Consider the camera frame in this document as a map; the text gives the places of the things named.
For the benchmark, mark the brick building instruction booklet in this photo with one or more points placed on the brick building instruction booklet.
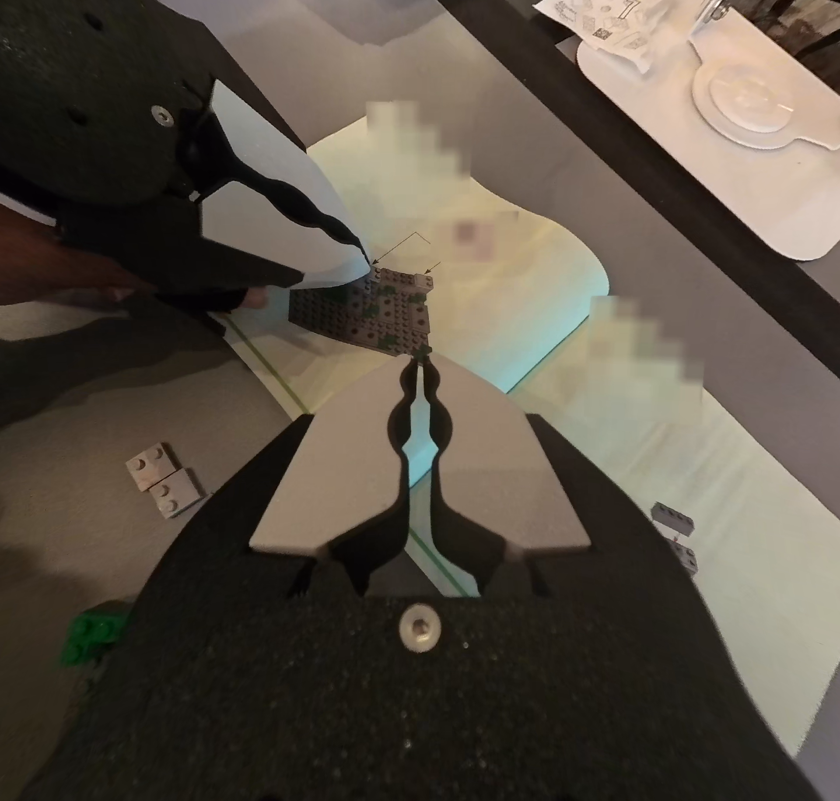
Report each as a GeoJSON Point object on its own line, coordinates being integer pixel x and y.
{"type": "Point", "coordinates": [545, 290]}

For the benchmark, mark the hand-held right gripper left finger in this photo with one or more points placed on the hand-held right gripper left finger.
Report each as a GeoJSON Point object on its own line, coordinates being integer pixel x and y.
{"type": "Point", "coordinates": [342, 473]}

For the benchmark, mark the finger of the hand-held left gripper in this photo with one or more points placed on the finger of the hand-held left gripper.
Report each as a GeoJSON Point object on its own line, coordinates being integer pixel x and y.
{"type": "Point", "coordinates": [262, 229]}
{"type": "Point", "coordinates": [282, 158]}

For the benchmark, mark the person's left hand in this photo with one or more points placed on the person's left hand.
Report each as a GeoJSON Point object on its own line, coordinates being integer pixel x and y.
{"type": "Point", "coordinates": [67, 270]}

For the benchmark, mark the small crumpled white paper bag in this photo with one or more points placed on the small crumpled white paper bag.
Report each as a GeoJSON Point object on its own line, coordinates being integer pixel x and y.
{"type": "Point", "coordinates": [611, 14]}

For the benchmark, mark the pale grey square brick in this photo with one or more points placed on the pale grey square brick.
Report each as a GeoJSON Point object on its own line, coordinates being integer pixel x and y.
{"type": "Point", "coordinates": [151, 465]}
{"type": "Point", "coordinates": [178, 496]}

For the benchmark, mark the green LEGO brick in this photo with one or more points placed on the green LEGO brick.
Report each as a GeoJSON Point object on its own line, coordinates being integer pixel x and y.
{"type": "Point", "coordinates": [96, 634]}

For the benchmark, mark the grey desk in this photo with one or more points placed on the grey desk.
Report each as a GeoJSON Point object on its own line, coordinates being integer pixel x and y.
{"type": "Point", "coordinates": [67, 518]}

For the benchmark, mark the white desk lamp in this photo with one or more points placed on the white desk lamp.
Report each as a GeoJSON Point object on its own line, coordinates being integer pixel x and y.
{"type": "Point", "coordinates": [755, 178]}

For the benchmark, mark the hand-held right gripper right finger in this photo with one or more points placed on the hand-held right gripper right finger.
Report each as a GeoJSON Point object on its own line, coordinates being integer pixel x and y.
{"type": "Point", "coordinates": [505, 473]}

